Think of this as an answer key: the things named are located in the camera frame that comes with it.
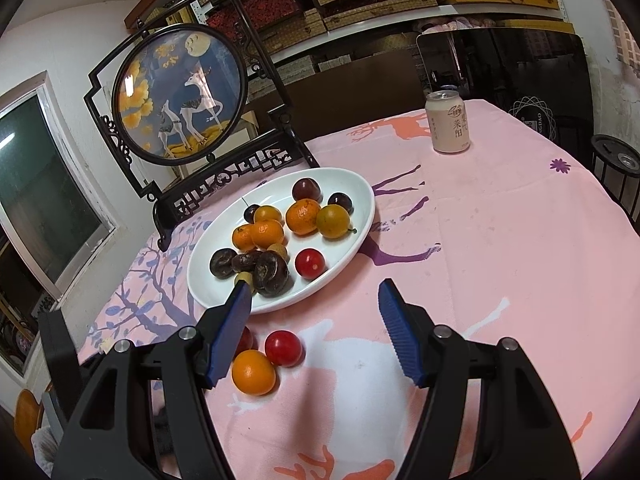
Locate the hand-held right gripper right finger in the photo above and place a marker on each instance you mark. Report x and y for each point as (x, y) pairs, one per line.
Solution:
(400, 335)

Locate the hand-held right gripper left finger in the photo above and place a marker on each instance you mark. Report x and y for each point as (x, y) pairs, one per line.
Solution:
(232, 335)

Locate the dark red plum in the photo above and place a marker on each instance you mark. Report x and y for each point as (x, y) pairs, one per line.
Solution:
(245, 340)
(306, 189)

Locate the smooth orange fruit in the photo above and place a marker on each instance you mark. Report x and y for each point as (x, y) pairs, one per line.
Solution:
(266, 233)
(254, 371)

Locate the red cherry tomato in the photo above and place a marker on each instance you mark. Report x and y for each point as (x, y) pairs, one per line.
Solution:
(283, 347)
(310, 262)

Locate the small yellow longan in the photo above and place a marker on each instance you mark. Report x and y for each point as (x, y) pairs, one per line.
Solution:
(278, 250)
(244, 278)

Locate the dark brown water chestnut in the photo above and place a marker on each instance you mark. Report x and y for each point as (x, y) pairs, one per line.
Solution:
(222, 262)
(271, 272)
(245, 260)

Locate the white oval plate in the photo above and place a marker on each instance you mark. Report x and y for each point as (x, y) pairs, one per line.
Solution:
(345, 257)

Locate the dark cherry with stem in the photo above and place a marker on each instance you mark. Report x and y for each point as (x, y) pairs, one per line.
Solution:
(250, 212)
(341, 203)

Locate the small orange kumquat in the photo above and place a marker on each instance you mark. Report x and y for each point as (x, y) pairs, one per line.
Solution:
(267, 214)

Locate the yellow-orange round fruit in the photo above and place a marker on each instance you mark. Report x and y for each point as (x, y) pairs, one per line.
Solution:
(332, 221)

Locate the large orange tangerine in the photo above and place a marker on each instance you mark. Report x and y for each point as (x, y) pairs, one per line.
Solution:
(303, 216)

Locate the person's left forearm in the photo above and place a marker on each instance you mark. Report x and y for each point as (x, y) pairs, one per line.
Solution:
(42, 450)

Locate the orange wooden object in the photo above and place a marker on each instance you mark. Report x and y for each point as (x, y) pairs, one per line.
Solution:
(27, 412)

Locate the white framed window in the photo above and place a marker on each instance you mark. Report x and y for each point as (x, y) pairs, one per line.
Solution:
(40, 185)

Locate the beige drink can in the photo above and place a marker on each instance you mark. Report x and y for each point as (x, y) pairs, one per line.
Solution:
(447, 125)

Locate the round deer painting table screen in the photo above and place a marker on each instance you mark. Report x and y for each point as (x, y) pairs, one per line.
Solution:
(180, 95)

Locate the black round stand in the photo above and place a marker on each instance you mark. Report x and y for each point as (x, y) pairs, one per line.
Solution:
(617, 160)

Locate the white metal shelf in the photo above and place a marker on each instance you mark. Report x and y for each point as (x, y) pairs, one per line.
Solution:
(380, 24)

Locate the pink cloth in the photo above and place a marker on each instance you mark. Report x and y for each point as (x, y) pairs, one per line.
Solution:
(450, 23)

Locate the stack of woven bamboo boxes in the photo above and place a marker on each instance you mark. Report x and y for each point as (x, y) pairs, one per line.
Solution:
(380, 7)

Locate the red patterned box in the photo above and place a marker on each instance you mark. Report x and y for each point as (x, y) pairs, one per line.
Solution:
(250, 5)

